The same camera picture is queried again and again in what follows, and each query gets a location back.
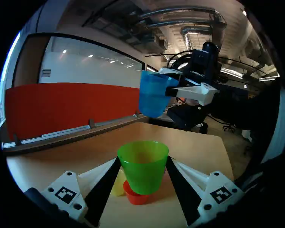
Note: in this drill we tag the yellow plastic cup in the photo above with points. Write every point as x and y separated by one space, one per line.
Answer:
118 186

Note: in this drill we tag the red desk screen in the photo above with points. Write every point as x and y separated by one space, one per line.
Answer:
69 109

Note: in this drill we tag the green plastic cup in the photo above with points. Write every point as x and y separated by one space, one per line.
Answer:
142 171

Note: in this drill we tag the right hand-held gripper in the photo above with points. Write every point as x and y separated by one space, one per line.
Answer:
205 64

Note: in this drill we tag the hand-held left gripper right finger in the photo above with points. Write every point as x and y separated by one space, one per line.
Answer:
218 190

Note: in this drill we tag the orange plastic cup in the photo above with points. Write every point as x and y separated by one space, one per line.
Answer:
136 198

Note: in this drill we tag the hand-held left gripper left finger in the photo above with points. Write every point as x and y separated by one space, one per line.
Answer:
67 187

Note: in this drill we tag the blue plastic cup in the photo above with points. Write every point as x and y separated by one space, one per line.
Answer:
153 95

